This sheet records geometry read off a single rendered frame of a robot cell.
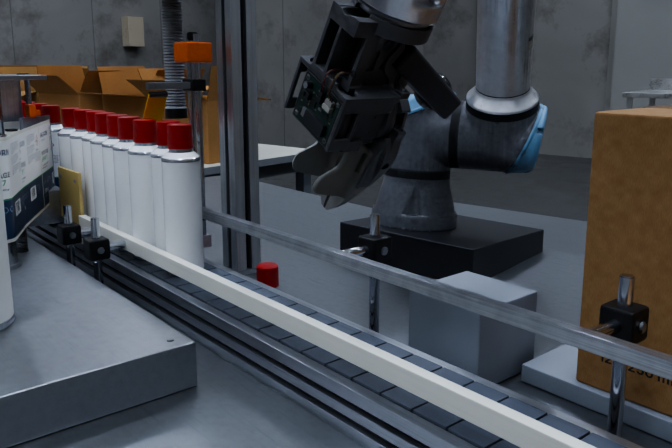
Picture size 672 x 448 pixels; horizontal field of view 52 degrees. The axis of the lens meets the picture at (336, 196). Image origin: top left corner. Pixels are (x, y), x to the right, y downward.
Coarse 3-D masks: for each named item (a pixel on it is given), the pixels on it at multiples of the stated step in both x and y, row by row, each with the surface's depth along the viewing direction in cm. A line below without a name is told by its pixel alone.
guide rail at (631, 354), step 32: (224, 224) 93; (256, 224) 88; (320, 256) 77; (352, 256) 73; (416, 288) 66; (448, 288) 63; (512, 320) 58; (544, 320) 55; (608, 352) 51; (640, 352) 49
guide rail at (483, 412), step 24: (168, 264) 90; (192, 264) 87; (216, 288) 81; (240, 288) 78; (264, 312) 73; (288, 312) 70; (312, 336) 67; (336, 336) 64; (360, 360) 62; (384, 360) 59; (408, 384) 57; (432, 384) 55; (456, 384) 54; (456, 408) 53; (480, 408) 51; (504, 408) 51; (504, 432) 50; (528, 432) 48; (552, 432) 47
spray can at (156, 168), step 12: (168, 120) 97; (156, 132) 96; (156, 144) 96; (156, 156) 95; (156, 168) 95; (156, 180) 96; (156, 192) 96; (156, 204) 96; (156, 216) 97; (156, 228) 97; (156, 240) 98
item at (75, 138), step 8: (80, 112) 118; (80, 120) 119; (80, 128) 119; (72, 136) 119; (80, 136) 118; (72, 144) 119; (80, 144) 119; (72, 152) 119; (80, 152) 119; (72, 160) 120; (80, 160) 119; (72, 168) 120; (80, 168) 119
